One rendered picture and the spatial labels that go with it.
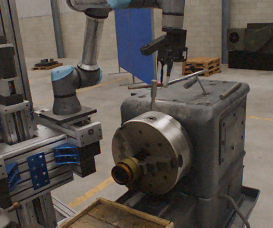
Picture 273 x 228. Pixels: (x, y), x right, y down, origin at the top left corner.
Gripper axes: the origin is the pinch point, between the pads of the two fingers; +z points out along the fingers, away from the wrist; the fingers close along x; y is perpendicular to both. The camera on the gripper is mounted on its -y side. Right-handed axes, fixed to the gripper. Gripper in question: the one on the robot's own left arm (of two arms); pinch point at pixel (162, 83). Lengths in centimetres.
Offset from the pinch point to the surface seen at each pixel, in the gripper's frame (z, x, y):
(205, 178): 37.7, -11.7, 16.8
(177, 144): 19.3, -11.3, 1.5
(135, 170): 27.2, -10.5, -14.0
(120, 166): 25.2, -9.3, -19.2
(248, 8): -33, 719, 727
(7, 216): 24, -24, -56
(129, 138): 20.9, 1.5, -11.5
